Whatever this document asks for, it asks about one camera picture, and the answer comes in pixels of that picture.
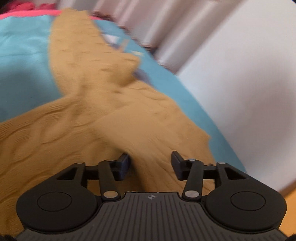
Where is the teal grey printed bedsheet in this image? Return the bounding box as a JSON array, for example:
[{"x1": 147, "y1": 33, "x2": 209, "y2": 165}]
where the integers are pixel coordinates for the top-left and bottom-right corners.
[{"x1": 1, "y1": 10, "x2": 245, "y2": 171}]

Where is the pink satin curtain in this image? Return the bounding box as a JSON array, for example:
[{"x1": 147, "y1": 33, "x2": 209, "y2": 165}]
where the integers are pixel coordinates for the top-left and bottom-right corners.
[{"x1": 56, "y1": 0, "x2": 242, "y2": 73}]

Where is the mustard cable-knit sweater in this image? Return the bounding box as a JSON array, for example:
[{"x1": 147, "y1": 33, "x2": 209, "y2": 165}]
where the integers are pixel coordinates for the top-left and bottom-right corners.
[{"x1": 1, "y1": 9, "x2": 214, "y2": 235}]

